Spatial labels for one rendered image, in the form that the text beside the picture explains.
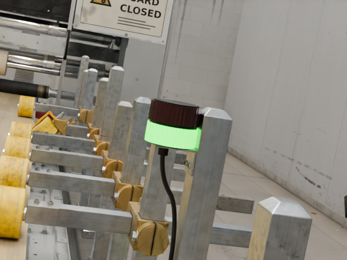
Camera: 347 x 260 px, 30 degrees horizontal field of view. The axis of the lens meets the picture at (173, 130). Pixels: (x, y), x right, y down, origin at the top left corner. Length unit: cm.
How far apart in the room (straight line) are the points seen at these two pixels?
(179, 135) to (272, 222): 24
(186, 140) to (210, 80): 924
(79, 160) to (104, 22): 179
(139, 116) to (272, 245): 75
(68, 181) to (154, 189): 32
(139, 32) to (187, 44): 659
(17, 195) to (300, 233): 59
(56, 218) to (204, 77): 895
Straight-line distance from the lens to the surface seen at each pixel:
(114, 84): 173
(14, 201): 102
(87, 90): 248
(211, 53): 995
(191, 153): 76
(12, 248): 102
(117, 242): 129
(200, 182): 75
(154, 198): 101
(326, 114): 668
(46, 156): 153
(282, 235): 52
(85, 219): 105
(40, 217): 104
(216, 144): 75
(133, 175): 125
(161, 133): 73
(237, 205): 136
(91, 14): 326
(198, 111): 74
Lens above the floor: 123
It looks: 6 degrees down
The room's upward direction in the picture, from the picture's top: 10 degrees clockwise
